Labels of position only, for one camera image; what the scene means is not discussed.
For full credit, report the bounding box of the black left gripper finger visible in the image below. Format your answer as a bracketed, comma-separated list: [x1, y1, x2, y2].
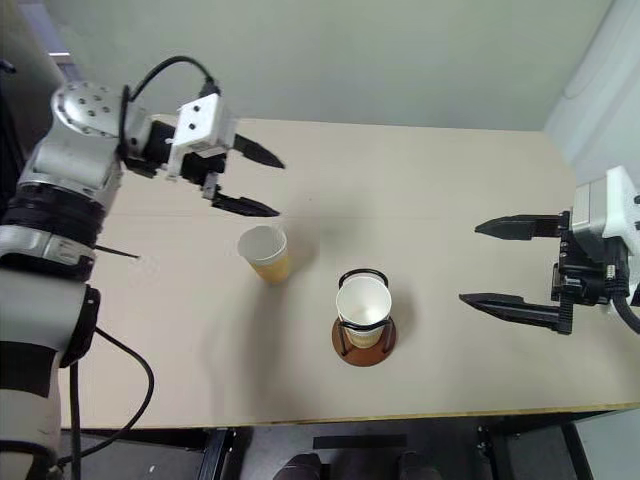
[212, 191, 282, 219]
[231, 131, 287, 170]

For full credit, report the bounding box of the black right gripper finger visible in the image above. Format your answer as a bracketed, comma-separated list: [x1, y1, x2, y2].
[458, 292, 557, 332]
[474, 213, 562, 244]

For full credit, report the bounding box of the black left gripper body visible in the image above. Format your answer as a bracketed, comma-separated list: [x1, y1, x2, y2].
[181, 132, 240, 204]

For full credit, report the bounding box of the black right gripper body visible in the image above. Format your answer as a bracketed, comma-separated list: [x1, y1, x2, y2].
[550, 209, 631, 336]

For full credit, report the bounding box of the white and yellow paper cup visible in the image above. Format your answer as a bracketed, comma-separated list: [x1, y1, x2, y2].
[334, 275, 393, 350]
[236, 224, 292, 287]

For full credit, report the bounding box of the black floor tape strip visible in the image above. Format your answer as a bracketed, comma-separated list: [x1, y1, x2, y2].
[312, 434, 408, 451]

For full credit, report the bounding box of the dark rounded shape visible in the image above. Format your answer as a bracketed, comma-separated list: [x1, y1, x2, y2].
[276, 451, 323, 480]

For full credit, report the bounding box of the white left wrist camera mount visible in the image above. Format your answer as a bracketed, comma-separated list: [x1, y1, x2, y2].
[166, 93, 237, 182]

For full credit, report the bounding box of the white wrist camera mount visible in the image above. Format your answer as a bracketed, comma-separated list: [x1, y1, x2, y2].
[571, 165, 640, 314]
[166, 93, 237, 182]

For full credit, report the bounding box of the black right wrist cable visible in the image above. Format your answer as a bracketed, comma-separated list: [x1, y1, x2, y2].
[610, 292, 640, 335]

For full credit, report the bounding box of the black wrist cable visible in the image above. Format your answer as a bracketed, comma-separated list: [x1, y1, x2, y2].
[610, 292, 640, 335]
[119, 55, 223, 151]

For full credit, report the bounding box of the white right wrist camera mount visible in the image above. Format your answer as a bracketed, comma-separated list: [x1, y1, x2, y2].
[571, 165, 640, 314]

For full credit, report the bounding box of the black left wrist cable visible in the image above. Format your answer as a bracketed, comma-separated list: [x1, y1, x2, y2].
[119, 55, 223, 151]

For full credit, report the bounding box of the thin black cable tie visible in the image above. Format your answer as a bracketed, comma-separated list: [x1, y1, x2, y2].
[93, 243, 142, 262]

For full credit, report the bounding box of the black table frame leg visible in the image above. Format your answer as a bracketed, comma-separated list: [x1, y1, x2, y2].
[197, 426, 254, 480]
[473, 409, 599, 480]

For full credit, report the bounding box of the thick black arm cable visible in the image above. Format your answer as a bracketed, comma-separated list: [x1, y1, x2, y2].
[58, 326, 156, 480]

